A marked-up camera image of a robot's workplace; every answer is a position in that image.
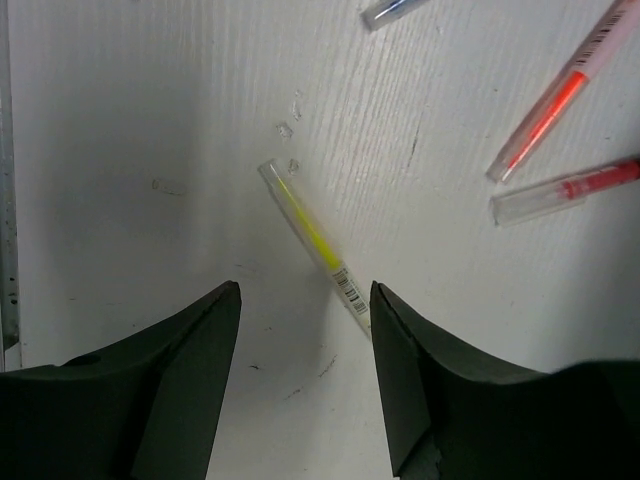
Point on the yellow highlighter pen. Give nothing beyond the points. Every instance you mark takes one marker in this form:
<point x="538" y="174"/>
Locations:
<point x="285" y="190"/>

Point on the red gel pen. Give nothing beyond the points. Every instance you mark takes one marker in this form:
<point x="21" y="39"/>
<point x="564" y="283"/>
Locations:
<point x="562" y="192"/>

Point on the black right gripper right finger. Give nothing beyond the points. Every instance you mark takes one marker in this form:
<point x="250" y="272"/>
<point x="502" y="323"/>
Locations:
<point x="453" y="411"/>

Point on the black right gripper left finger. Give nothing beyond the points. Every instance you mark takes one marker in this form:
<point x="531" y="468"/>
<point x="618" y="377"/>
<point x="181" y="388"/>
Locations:
<point x="145" y="407"/>

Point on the aluminium table edge rail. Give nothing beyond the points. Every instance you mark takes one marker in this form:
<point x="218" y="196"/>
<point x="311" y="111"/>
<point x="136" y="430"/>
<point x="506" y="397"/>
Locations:
<point x="11" y="353"/>

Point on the light blue highlighter pen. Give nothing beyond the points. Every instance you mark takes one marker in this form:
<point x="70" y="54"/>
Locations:
<point x="385" y="12"/>

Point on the orange highlighter pen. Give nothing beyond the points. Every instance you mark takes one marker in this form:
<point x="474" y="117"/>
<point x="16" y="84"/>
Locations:
<point x="602" y="42"/>

